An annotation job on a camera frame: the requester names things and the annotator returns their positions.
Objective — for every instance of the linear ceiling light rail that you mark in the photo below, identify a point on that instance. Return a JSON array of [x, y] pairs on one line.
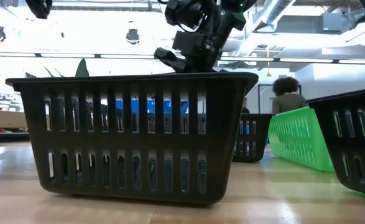
[[96, 56]]

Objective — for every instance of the person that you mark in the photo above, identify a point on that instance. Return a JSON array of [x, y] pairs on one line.
[[289, 102]]

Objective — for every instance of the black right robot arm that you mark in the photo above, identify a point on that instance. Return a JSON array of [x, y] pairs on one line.
[[185, 12]]

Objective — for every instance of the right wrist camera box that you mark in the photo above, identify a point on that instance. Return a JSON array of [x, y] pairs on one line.
[[186, 43]]

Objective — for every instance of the light wooden counter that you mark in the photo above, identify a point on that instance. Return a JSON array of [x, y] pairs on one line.
[[5, 119]]

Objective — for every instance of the black plastic basket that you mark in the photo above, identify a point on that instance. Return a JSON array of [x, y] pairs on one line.
[[264, 140], [322, 130], [138, 143]]

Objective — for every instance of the blue plastic basket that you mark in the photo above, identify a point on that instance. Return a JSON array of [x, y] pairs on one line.
[[167, 107]]

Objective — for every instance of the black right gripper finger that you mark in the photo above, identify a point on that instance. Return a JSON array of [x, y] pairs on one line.
[[169, 59]]

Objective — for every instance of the small yellow pendant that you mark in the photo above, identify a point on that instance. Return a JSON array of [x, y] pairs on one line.
[[268, 74]]

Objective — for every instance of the green spiky plant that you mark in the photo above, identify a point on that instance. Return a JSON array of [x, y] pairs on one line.
[[82, 70]]

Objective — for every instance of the silver ventilation duct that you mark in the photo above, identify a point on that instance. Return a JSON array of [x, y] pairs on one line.
[[278, 12]]

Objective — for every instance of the green plastic basket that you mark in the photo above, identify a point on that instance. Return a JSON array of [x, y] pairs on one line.
[[297, 140]]

